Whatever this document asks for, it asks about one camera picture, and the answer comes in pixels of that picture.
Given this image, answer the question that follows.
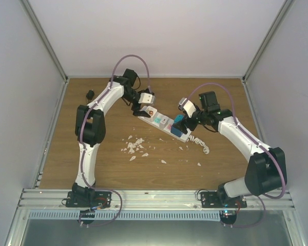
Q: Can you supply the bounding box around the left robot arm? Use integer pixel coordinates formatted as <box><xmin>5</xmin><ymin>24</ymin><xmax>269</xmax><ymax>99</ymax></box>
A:
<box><xmin>67</xmin><ymin>69</ymin><xmax>155</xmax><ymax>207</ymax></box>

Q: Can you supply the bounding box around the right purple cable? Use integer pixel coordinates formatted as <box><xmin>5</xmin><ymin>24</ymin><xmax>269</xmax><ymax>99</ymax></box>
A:
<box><xmin>185</xmin><ymin>83</ymin><xmax>288</xmax><ymax>229</ymax></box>

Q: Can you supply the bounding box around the blue cube adapter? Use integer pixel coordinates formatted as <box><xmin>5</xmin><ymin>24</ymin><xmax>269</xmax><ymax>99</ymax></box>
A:
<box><xmin>170</xmin><ymin>114</ymin><xmax>187</xmax><ymax>137</ymax></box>

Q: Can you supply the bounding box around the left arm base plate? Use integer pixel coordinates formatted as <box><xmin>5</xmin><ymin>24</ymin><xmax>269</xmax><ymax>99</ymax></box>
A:
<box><xmin>62</xmin><ymin>191</ymin><xmax>112</xmax><ymax>209</ymax></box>

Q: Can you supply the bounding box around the black power adapter with cable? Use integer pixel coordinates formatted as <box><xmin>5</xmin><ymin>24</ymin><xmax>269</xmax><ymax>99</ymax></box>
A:
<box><xmin>85</xmin><ymin>90</ymin><xmax>95</xmax><ymax>104</ymax></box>

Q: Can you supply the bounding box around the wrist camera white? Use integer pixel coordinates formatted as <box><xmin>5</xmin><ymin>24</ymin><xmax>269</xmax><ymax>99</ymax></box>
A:
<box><xmin>178</xmin><ymin>97</ymin><xmax>198</xmax><ymax>118</ymax></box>
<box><xmin>138</xmin><ymin>93</ymin><xmax>156</xmax><ymax>105</ymax></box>

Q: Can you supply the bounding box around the white power strip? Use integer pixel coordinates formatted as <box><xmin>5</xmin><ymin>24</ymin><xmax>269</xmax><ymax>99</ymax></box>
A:
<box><xmin>138</xmin><ymin>106</ymin><xmax>191</xmax><ymax>142</ymax></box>

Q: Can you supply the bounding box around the white cube adapter tiger sticker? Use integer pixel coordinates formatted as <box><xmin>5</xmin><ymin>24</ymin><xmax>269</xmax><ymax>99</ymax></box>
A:
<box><xmin>145</xmin><ymin>106</ymin><xmax>158</xmax><ymax>120</ymax></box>

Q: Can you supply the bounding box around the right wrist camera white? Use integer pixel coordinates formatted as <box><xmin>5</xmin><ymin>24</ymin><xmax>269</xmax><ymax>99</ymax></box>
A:
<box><xmin>178</xmin><ymin>97</ymin><xmax>198</xmax><ymax>118</ymax></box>

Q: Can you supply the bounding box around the white coiled strip cord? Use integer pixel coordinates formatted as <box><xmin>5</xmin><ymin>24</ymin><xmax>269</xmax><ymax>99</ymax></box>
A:
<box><xmin>187</xmin><ymin>135</ymin><xmax>210</xmax><ymax>155</ymax></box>

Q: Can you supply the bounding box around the purple cable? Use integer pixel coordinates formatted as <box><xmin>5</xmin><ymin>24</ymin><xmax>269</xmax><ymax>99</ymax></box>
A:
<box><xmin>185</xmin><ymin>83</ymin><xmax>288</xmax><ymax>229</ymax></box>
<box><xmin>78</xmin><ymin>54</ymin><xmax>152</xmax><ymax>228</ymax></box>

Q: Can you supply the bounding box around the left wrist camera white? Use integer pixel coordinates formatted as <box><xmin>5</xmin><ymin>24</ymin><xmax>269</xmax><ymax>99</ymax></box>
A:
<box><xmin>138</xmin><ymin>93</ymin><xmax>156</xmax><ymax>105</ymax></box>

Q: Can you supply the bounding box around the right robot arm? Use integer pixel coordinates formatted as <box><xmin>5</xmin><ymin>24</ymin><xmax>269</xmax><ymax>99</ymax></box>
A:
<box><xmin>173</xmin><ymin>91</ymin><xmax>287</xmax><ymax>208</ymax></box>

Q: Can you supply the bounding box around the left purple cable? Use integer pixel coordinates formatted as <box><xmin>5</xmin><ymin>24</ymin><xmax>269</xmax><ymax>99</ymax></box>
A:
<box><xmin>78</xmin><ymin>54</ymin><xmax>152</xmax><ymax>228</ymax></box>

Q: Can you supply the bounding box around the small white plug adapter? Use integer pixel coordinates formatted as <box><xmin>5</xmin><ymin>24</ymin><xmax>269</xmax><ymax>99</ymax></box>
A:
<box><xmin>160</xmin><ymin>116</ymin><xmax>169</xmax><ymax>125</ymax></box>

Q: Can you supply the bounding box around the aluminium front rail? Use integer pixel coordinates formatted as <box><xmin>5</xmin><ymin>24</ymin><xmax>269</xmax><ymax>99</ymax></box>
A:
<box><xmin>17</xmin><ymin>189</ymin><xmax>295</xmax><ymax>211</ymax></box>

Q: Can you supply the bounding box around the slotted cable duct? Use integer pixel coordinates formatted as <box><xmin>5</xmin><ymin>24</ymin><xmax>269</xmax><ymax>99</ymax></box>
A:
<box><xmin>29</xmin><ymin>210</ymin><xmax>220</xmax><ymax>221</ymax></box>

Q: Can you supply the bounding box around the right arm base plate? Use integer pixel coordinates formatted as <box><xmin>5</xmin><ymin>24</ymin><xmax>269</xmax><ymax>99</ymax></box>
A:
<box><xmin>198</xmin><ymin>191</ymin><xmax>247</xmax><ymax>209</ymax></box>

